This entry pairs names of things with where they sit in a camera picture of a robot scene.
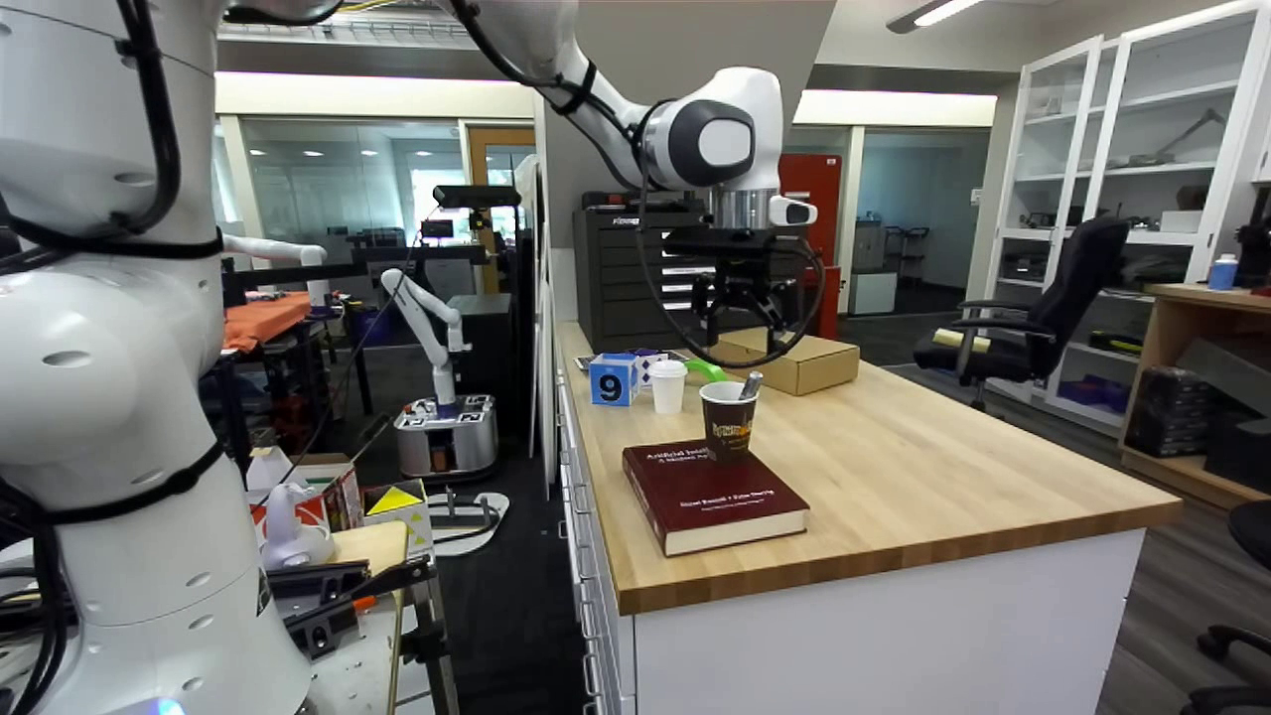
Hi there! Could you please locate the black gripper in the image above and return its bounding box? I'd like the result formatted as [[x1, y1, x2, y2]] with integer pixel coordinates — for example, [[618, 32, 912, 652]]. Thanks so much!
[[707, 227, 815, 352]]

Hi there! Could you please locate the brown paper cup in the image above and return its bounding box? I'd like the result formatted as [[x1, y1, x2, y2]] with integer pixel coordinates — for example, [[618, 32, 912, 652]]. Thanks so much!
[[694, 378, 762, 454]]

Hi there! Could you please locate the maroon hardcover book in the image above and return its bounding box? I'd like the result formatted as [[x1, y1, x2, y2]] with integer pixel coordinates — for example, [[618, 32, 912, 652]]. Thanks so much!
[[618, 436, 815, 560]]

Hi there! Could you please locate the cardboard box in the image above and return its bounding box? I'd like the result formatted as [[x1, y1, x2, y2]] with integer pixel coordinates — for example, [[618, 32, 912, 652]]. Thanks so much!
[[707, 329, 867, 400]]

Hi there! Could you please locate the black tool chest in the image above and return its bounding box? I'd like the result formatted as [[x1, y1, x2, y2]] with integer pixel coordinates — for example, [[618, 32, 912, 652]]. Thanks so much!
[[569, 196, 826, 352]]

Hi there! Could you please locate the blue number cube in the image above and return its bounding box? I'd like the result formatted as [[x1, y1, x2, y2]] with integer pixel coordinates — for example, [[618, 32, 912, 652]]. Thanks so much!
[[584, 348, 641, 413]]

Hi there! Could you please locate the black office chair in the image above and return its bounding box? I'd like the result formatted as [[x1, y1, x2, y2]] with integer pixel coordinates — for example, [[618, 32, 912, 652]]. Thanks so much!
[[908, 213, 1131, 391]]

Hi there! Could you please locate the white drawer cabinet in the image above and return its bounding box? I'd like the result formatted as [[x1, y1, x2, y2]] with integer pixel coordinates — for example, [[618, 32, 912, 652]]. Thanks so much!
[[553, 381, 1152, 715]]

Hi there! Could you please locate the ceiling light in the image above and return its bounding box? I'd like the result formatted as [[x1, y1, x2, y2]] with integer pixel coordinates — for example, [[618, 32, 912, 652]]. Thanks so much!
[[884, 0, 984, 36]]

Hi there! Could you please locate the white open shelf cabinet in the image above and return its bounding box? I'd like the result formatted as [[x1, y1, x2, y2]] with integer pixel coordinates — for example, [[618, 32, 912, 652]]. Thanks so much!
[[988, 0, 1271, 301]]

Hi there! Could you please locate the low wooden shelf unit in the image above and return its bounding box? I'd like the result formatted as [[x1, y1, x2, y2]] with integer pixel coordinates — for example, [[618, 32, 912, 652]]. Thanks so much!
[[1116, 277, 1271, 511]]

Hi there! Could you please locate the orange cloth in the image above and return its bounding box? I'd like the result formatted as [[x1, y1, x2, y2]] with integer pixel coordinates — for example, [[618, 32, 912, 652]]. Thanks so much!
[[218, 291, 316, 359]]

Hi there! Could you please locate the black clamp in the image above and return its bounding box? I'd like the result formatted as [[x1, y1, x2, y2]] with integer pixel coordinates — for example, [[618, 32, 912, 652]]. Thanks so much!
[[266, 558, 442, 665]]

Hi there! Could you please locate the white spray bottle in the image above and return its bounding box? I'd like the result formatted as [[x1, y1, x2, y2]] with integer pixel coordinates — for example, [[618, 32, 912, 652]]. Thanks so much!
[[241, 445, 336, 573]]

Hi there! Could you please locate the black swivel chair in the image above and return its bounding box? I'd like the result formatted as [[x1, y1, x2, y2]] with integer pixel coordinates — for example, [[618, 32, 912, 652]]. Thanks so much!
[[1177, 497, 1271, 715]]

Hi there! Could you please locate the black camera bar on post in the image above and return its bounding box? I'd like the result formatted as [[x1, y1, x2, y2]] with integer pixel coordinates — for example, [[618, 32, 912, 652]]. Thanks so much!
[[430, 182, 525, 301]]

